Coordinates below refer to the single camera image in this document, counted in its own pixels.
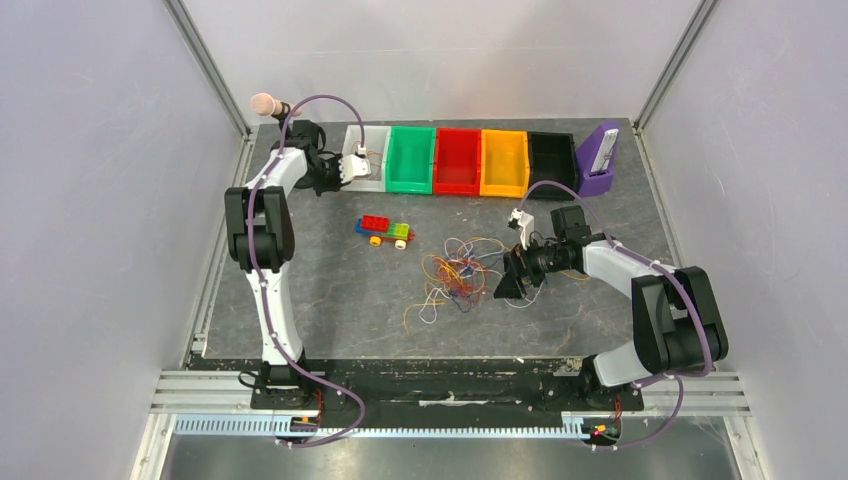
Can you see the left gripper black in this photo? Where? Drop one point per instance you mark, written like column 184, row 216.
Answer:
column 337, row 182

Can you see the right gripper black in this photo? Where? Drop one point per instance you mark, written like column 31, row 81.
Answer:
column 520, row 264

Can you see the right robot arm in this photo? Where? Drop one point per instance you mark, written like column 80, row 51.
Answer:
column 677, row 325

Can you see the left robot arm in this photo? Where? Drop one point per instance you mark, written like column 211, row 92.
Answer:
column 261, row 239

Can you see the white bin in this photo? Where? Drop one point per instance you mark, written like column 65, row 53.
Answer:
column 377, row 141

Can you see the toy brick car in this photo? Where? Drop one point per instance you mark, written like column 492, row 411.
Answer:
column 381, row 230

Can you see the green bin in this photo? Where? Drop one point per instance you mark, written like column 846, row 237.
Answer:
column 410, row 160

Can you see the pink microphone on stand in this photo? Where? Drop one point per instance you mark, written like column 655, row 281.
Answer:
column 265, row 105

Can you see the yellow bin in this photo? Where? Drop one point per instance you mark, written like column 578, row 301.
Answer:
column 505, row 166

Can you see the red bin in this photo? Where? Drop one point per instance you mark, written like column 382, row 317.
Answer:
column 457, row 162

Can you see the purple metronome holder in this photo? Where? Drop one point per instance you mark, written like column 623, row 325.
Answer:
column 596, row 159

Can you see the black bin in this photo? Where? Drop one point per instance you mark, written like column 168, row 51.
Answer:
column 552, row 158

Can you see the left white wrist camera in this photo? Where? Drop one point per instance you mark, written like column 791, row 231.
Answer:
column 352, row 167

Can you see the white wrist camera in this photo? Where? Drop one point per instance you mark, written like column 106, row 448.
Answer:
column 523, row 223
column 352, row 167

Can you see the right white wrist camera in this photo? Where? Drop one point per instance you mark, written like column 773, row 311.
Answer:
column 523, row 223

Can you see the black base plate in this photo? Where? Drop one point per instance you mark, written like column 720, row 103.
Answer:
column 459, row 393

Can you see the white slotted cable duct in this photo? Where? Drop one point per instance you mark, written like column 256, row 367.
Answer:
column 570, row 428

